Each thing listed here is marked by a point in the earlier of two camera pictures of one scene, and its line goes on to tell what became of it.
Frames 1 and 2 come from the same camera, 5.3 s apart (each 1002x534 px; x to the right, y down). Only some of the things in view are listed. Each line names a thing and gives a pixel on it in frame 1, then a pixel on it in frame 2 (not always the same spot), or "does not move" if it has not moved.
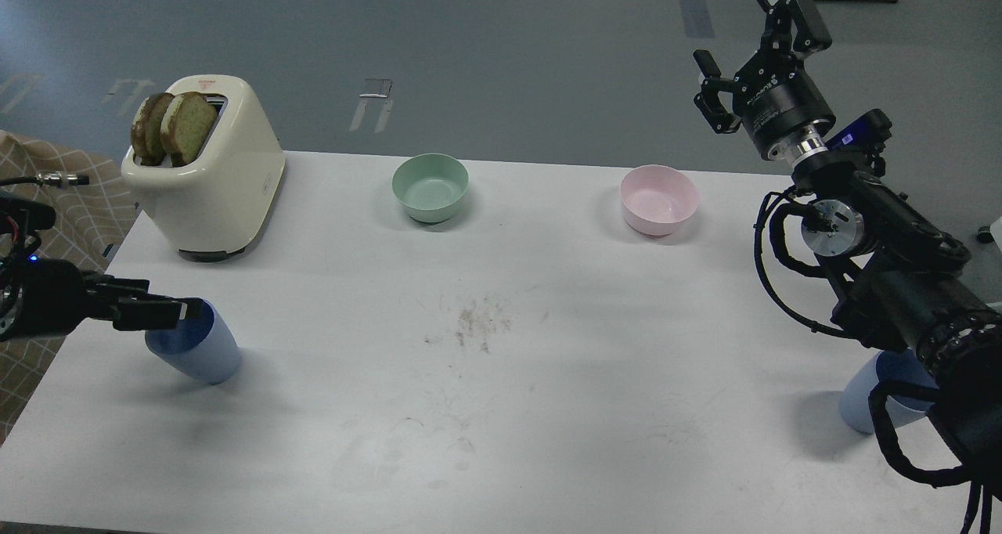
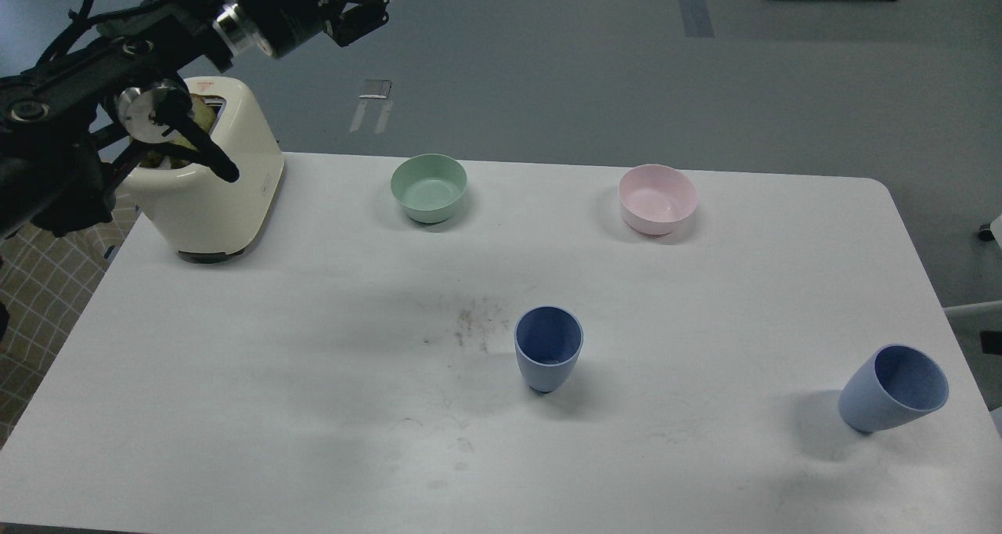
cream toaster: [210, 211] does not move
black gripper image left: [102, 294] to [283, 9]
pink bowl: [654, 198] does not move
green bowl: [429, 185] does not move
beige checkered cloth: [94, 204] to [45, 281]
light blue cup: [201, 348] to [548, 339]
